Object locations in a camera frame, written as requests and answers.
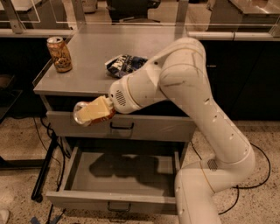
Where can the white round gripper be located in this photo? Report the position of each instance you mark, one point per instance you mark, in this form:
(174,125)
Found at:
(119,94)

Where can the red coke can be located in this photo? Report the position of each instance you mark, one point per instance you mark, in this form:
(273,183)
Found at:
(87,113)

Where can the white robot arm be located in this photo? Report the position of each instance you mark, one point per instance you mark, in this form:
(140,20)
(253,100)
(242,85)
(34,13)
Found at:
(178,73)

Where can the grey top drawer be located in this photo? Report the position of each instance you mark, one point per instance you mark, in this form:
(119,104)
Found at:
(135,127)

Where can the grey drawer cabinet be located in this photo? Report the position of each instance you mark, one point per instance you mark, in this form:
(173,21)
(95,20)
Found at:
(90,48)

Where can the gold patterned drink can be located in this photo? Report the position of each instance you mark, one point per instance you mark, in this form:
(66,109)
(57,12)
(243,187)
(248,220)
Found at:
(60,54)

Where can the open grey middle drawer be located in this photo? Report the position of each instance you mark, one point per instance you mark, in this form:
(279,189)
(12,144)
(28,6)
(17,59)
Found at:
(119,181)

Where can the blue chip bag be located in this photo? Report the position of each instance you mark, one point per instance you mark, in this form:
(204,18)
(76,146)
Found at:
(124,64)

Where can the black office chair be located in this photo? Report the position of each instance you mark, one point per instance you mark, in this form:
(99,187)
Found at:
(126,10)

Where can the black table leg frame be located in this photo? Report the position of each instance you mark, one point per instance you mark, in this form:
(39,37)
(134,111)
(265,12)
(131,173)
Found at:
(41,164)

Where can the white horizontal rail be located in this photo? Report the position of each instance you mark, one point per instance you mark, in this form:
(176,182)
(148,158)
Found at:
(235,36)

